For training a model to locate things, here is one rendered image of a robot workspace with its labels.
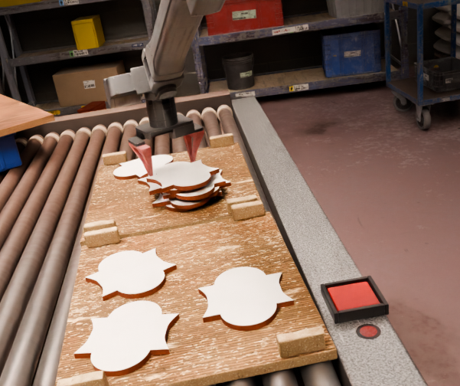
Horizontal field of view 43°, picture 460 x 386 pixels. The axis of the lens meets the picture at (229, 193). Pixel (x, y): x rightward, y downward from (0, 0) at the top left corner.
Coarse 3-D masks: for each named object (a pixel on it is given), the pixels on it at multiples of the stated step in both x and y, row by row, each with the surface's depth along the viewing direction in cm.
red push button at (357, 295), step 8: (328, 288) 84; (336, 288) 84; (344, 288) 84; (352, 288) 84; (360, 288) 83; (368, 288) 83; (336, 296) 82; (344, 296) 82; (352, 296) 82; (360, 296) 81; (368, 296) 81; (376, 296) 81; (336, 304) 81; (344, 304) 80; (352, 304) 80; (360, 304) 80; (368, 304) 80
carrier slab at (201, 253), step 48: (144, 240) 104; (192, 240) 102; (240, 240) 99; (96, 288) 92; (192, 288) 88; (288, 288) 84; (192, 336) 77; (240, 336) 76; (144, 384) 70; (192, 384) 70
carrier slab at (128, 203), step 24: (240, 168) 130; (96, 192) 128; (120, 192) 127; (144, 192) 125; (240, 192) 118; (96, 216) 117; (120, 216) 115; (144, 216) 114; (168, 216) 112; (192, 216) 111; (216, 216) 109
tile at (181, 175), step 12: (168, 168) 119; (180, 168) 118; (192, 168) 118; (204, 168) 117; (216, 168) 116; (156, 180) 115; (168, 180) 114; (180, 180) 113; (192, 180) 112; (204, 180) 111
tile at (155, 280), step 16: (112, 256) 99; (128, 256) 98; (144, 256) 97; (112, 272) 94; (128, 272) 93; (144, 272) 92; (160, 272) 92; (112, 288) 89; (128, 288) 89; (144, 288) 88; (160, 288) 89
